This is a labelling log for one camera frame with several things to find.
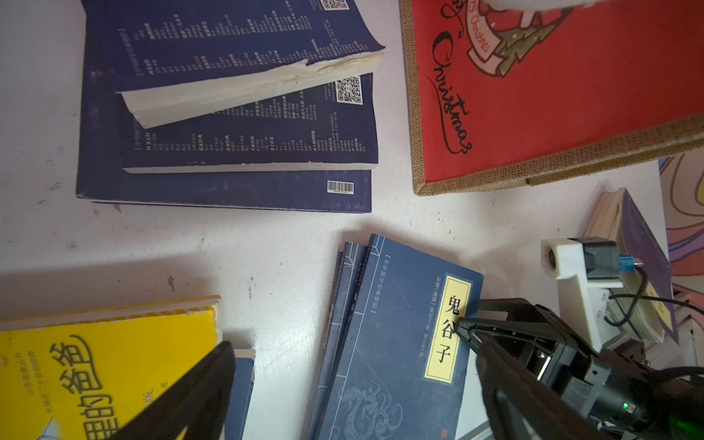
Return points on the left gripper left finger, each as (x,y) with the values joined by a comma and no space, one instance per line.
(195,407)

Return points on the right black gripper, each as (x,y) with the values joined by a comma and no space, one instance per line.
(601,386)

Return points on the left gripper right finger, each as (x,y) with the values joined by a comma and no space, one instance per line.
(515,401)

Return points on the blue book yellow label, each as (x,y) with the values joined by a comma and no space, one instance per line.
(349,266)
(401,370)

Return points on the blue book under yellow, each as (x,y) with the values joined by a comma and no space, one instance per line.
(240,396)

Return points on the yellow cover book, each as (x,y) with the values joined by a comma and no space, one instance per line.
(84,375)

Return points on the purple book yellow label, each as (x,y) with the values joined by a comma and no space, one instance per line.
(617,218)

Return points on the bottom dark blue book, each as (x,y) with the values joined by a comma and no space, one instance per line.
(107,128)

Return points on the dark blue book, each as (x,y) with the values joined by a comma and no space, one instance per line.
(176,60)
(107,128)
(331,127)

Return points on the middle dark blue book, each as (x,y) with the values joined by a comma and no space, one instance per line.
(331,127)

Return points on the top dark blue book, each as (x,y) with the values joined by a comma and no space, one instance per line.
(176,60)

